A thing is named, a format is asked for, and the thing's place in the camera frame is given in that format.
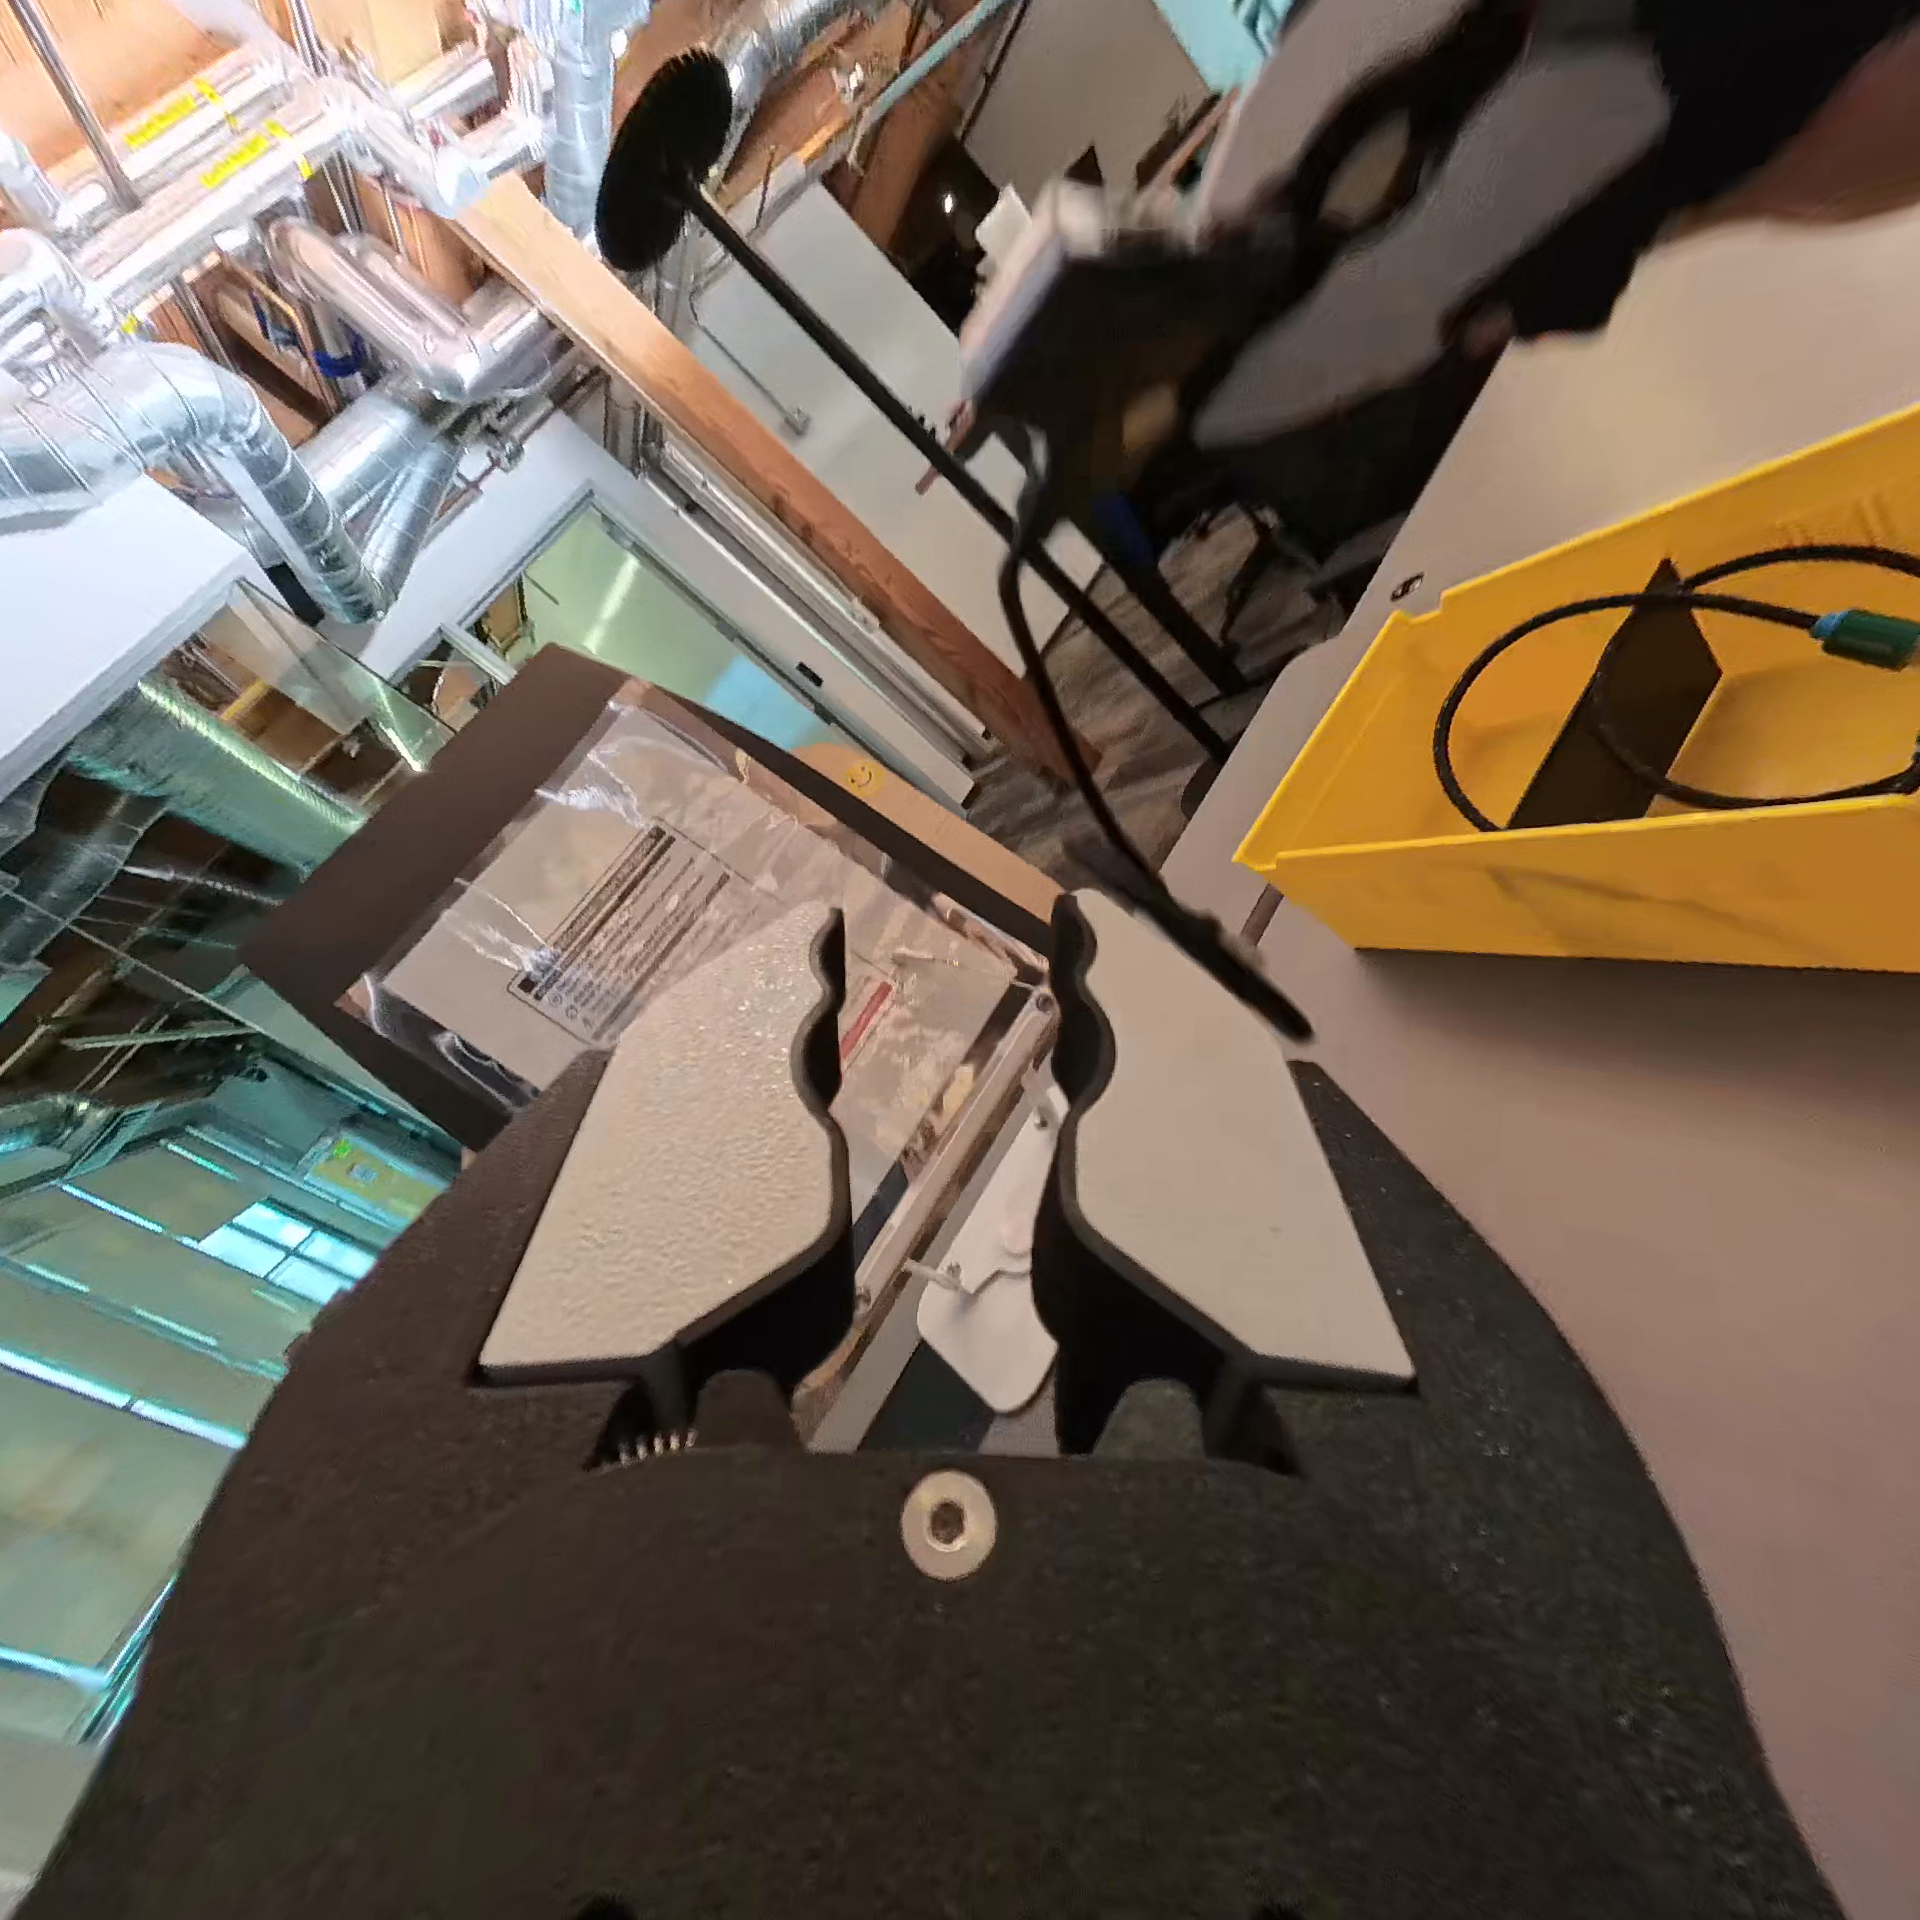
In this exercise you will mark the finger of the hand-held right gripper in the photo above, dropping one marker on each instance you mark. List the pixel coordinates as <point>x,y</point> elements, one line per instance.
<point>1471,256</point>
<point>1317,75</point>

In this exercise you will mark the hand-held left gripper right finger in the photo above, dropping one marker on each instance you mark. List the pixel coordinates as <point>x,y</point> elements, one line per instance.
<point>1219,1199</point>

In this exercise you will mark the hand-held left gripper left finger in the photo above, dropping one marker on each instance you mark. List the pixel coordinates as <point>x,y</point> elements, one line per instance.
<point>676,1186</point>

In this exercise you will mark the black USB-C adapter dongle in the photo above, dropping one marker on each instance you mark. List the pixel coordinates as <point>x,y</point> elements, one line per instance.
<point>1124,329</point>

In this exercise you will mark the yellow plastic bin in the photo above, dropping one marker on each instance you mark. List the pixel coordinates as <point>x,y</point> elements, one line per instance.
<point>1575,896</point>

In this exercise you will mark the white stand base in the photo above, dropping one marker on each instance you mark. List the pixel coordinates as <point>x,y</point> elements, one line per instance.
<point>993,1319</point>

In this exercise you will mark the instruction sheet in clear sleeve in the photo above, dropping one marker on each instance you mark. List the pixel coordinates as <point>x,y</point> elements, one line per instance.
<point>633,841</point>

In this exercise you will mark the instruction sheet on stand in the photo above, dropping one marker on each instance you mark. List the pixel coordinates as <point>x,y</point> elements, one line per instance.
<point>915,823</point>

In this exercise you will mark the black backing sheet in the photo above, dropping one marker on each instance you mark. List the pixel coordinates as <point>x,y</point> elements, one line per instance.
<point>455,781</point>

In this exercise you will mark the black bin divider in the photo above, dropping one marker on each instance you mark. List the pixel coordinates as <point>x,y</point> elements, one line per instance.
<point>1626,709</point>

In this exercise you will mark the white door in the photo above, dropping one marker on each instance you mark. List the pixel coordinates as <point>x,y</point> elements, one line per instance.
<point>658,632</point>

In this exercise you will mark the black floor lamp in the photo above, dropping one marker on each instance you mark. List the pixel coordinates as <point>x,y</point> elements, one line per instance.
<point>669,154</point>

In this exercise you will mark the wooden post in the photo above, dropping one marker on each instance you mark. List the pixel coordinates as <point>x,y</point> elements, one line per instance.
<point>749,452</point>

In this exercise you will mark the silver duct behind glass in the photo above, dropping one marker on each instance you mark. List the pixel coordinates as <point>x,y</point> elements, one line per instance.
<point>90,781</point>

